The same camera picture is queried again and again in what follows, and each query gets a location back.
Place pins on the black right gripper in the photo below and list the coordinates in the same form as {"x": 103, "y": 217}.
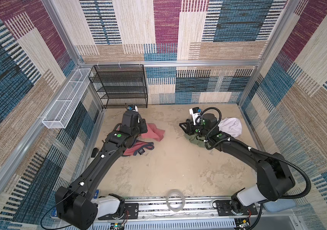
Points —
{"x": 187, "y": 124}

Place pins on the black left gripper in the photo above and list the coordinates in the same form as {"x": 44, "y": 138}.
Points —
{"x": 141, "y": 123}

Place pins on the red patterned shirt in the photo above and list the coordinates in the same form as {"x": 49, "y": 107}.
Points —
{"x": 145, "y": 142}

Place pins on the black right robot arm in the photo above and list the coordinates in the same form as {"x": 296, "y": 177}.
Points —
{"x": 274, "y": 177}

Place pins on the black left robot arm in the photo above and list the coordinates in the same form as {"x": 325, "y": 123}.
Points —
{"x": 74, "y": 203}

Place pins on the olive green cloth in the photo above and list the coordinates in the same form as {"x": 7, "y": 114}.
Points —
{"x": 196, "y": 140}

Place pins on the white cloth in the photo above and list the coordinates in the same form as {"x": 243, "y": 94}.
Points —
{"x": 231, "y": 126}

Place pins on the clear tape roll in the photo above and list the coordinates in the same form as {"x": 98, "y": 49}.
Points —
{"x": 175, "y": 200}

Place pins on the blue grey sponge pad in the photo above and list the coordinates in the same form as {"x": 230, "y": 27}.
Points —
{"x": 280, "y": 205}

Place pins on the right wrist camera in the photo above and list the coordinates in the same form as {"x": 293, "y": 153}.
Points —
{"x": 195, "y": 112}

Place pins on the black wire shelf rack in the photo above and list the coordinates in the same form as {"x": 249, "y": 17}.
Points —
{"x": 119, "y": 85}

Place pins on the black handled tool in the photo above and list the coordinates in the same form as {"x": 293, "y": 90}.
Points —
{"x": 94, "y": 153}

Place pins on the white wire mesh basket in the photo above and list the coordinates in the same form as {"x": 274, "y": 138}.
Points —
{"x": 66, "y": 103}

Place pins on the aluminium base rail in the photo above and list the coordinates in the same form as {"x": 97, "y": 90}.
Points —
{"x": 200, "y": 213}

